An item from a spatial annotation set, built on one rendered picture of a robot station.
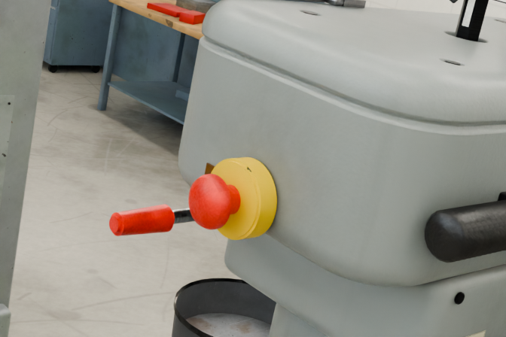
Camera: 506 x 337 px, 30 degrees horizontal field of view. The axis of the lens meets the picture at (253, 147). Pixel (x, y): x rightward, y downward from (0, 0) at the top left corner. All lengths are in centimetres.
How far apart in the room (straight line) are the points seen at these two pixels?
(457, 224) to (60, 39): 763
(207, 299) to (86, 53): 526
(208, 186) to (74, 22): 756
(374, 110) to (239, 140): 13
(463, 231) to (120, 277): 407
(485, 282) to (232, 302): 261
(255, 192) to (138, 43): 763
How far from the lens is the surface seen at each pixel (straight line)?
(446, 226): 63
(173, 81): 769
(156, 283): 465
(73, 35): 824
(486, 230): 64
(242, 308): 336
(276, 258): 83
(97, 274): 465
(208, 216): 67
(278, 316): 90
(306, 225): 67
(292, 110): 67
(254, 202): 67
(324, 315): 80
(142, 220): 77
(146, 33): 820
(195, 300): 328
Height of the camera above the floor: 199
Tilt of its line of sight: 16 degrees down
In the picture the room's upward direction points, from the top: 12 degrees clockwise
